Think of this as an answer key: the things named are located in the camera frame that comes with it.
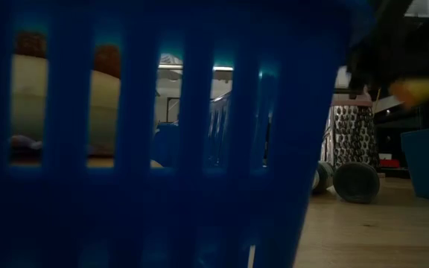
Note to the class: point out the yellow paint bottle white label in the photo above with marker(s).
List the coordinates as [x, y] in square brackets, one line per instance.
[413, 91]

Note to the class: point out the white rectangular fixture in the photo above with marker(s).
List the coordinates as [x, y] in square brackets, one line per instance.
[343, 76]

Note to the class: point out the metal box grater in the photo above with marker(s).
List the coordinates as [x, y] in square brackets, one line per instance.
[352, 134]

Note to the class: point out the small red box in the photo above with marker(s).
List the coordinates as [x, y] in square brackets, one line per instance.
[389, 163]

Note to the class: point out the dark paint bottle white label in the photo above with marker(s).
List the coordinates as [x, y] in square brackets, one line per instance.
[356, 182]

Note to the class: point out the blue slotted plastic basket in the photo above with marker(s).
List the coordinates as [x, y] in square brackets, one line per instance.
[69, 204]

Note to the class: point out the beige bulky object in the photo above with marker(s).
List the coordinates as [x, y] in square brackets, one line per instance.
[28, 93]

